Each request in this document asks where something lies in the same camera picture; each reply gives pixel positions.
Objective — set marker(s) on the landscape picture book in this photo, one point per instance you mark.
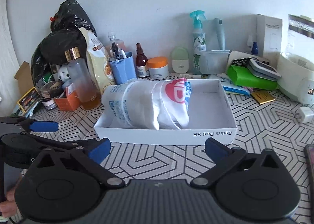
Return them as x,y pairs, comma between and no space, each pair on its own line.
26,105

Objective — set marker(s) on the white shallow tablet box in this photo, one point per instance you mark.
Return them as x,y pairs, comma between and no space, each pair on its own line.
209,112

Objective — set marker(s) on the cream snack bag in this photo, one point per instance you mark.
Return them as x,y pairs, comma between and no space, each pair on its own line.
97,61

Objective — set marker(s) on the black phone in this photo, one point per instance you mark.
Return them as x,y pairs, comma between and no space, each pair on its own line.
308,152

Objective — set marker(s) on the green pouch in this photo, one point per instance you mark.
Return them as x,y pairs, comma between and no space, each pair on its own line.
241,76

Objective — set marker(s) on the green white small case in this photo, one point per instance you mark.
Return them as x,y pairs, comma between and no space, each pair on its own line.
179,60

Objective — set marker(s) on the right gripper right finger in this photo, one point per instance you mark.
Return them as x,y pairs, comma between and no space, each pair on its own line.
225,160

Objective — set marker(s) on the black plastic bag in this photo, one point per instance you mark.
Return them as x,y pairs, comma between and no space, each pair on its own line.
65,34

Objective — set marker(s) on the white product box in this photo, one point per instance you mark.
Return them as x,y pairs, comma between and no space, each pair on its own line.
269,36

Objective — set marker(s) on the black gold card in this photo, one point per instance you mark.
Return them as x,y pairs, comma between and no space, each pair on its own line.
262,97

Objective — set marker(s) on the white round container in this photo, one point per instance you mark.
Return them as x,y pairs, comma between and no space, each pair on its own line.
49,92

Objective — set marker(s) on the blue pen holder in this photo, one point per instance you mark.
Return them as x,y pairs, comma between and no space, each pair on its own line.
123,69

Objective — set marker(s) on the white power adapter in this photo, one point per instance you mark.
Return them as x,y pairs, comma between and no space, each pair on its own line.
304,115

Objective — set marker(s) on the teal spray bottle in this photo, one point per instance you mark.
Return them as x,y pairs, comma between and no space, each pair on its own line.
199,44

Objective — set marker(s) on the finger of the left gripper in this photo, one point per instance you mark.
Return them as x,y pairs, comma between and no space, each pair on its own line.
30,125
42,143

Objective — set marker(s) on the frosted bottle gold cap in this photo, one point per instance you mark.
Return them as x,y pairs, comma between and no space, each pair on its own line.
85,88

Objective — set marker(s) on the person left hand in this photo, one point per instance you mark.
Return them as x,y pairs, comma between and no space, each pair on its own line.
9,207

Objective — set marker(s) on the white appliance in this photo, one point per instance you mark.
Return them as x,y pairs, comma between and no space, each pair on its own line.
296,80

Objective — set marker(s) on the brown spray bottle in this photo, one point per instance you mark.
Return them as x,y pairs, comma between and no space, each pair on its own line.
141,62

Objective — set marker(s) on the clear plastic tub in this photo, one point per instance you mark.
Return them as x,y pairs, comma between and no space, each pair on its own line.
213,62

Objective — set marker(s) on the white jar orange lid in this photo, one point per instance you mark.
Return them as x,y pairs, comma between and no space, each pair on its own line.
158,67

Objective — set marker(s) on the brown cardboard sheet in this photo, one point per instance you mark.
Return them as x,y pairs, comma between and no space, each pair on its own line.
24,78

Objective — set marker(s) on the clear pink liquid bottle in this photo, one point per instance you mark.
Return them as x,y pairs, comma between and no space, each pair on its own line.
113,39

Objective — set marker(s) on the white printed shopping bag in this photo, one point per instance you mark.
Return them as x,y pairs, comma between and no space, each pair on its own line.
150,105

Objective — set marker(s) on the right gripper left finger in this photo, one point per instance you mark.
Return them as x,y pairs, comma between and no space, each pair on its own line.
90,154

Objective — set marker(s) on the grey digital device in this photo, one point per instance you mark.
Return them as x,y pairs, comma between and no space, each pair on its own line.
262,70

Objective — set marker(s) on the orange cardboard box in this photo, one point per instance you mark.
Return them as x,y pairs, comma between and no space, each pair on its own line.
69,100

